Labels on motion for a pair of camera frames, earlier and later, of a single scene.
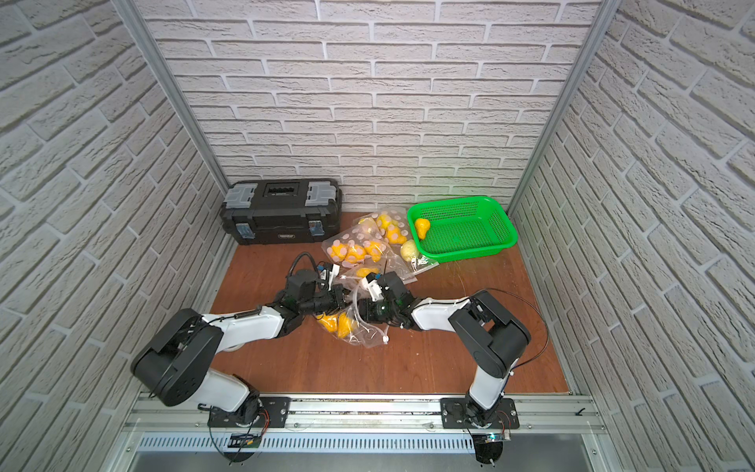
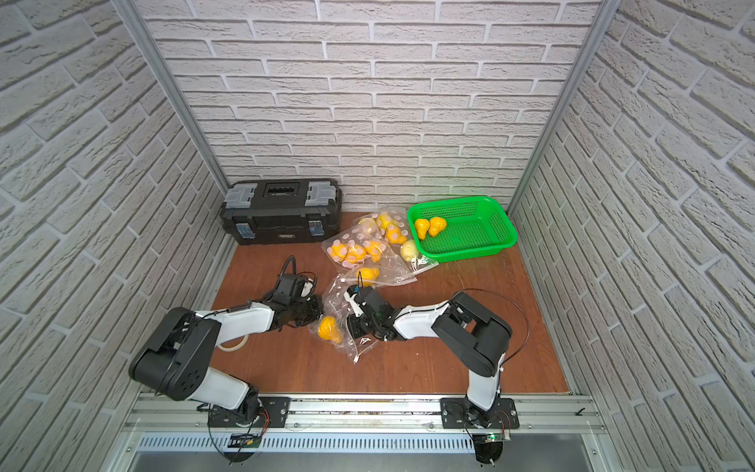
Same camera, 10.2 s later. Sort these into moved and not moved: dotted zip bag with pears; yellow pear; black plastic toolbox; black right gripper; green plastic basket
Moved: dotted zip bag with pears; black right gripper
Not moved: yellow pear; green plastic basket; black plastic toolbox
